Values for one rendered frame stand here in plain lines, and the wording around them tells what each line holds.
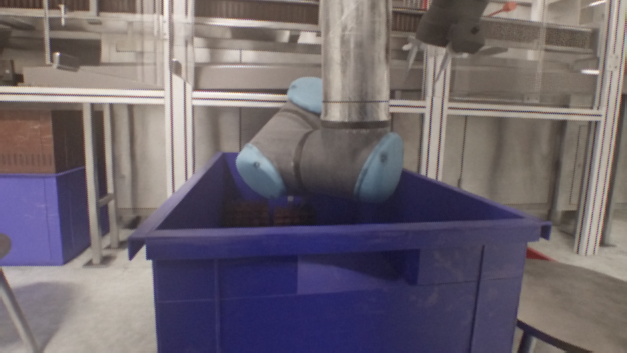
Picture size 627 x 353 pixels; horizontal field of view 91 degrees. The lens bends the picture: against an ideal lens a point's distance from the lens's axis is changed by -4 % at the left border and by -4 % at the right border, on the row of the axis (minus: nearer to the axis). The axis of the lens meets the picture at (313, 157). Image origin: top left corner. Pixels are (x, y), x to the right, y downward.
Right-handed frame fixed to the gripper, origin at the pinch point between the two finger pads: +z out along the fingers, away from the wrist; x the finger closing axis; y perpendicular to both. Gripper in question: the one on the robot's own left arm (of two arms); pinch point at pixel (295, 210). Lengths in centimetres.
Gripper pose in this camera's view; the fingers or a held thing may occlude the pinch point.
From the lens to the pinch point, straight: 81.3
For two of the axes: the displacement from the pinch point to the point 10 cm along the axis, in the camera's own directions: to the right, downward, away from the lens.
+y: -1.0, -7.9, 6.0
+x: -9.8, -0.1, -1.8
